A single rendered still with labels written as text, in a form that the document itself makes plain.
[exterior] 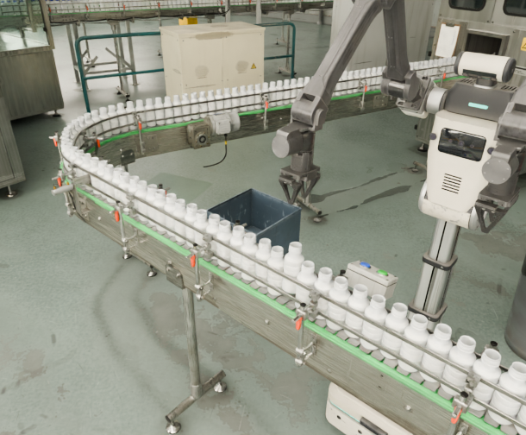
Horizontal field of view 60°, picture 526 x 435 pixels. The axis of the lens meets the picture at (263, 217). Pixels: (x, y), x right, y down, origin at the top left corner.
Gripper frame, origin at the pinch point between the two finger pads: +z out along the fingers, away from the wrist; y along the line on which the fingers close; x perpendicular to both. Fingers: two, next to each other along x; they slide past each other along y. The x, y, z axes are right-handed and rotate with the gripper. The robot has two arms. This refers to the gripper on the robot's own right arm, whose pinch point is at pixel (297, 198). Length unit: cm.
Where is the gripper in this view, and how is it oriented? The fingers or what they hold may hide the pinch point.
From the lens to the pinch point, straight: 128.8
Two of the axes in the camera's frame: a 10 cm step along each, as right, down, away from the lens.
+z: -0.6, 8.9, 4.6
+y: -6.5, 3.1, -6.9
